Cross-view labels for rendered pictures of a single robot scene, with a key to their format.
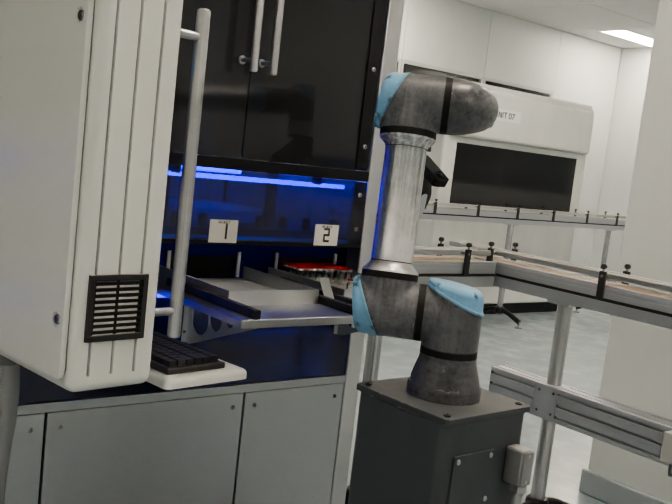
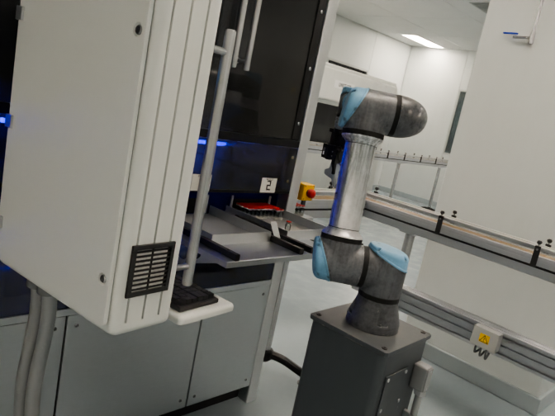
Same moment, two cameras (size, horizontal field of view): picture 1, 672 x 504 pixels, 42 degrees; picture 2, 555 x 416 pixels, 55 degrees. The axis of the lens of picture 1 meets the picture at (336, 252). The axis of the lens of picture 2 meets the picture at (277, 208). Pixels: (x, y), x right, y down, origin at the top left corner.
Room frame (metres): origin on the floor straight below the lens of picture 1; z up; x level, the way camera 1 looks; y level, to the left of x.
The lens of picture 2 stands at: (0.35, 0.28, 1.35)
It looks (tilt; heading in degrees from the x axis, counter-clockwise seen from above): 11 degrees down; 352
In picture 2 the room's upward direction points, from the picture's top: 12 degrees clockwise
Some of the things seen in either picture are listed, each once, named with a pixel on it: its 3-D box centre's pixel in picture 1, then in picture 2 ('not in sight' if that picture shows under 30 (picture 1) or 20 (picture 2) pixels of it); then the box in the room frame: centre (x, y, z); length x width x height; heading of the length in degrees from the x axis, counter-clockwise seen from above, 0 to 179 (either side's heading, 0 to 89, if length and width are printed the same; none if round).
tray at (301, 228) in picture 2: (341, 283); (277, 221); (2.38, -0.02, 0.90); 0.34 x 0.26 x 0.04; 40
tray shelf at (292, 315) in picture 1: (306, 299); (258, 234); (2.22, 0.06, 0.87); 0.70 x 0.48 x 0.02; 129
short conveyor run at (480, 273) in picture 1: (416, 261); (316, 199); (2.92, -0.27, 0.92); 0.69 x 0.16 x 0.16; 129
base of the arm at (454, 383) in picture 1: (446, 370); (375, 308); (1.74, -0.25, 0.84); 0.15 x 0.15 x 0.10
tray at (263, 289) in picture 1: (237, 284); (211, 223); (2.16, 0.24, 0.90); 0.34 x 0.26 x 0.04; 39
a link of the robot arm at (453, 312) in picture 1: (449, 314); (382, 268); (1.74, -0.24, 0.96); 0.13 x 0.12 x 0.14; 83
